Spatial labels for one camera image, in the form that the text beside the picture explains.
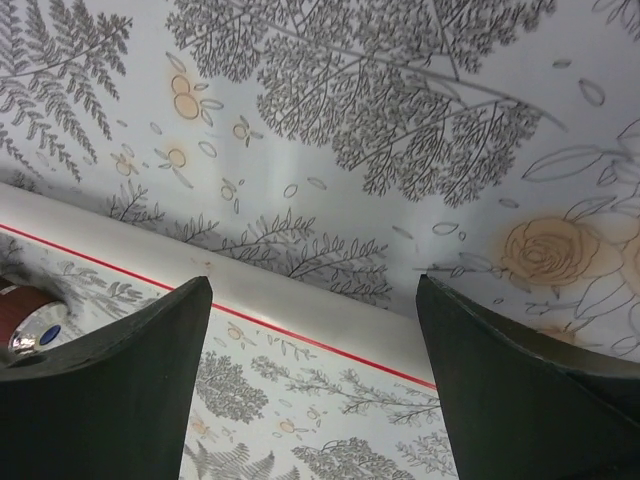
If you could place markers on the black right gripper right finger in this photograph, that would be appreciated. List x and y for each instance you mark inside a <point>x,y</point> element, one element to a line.
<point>518,404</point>

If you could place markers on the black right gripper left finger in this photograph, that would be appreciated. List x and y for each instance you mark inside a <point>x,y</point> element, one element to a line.
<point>112,404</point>

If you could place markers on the brown water faucet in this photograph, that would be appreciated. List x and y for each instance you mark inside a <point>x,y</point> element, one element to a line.
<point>31,318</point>

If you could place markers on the floral pattern mat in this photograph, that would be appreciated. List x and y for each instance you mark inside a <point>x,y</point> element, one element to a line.
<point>313,160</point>

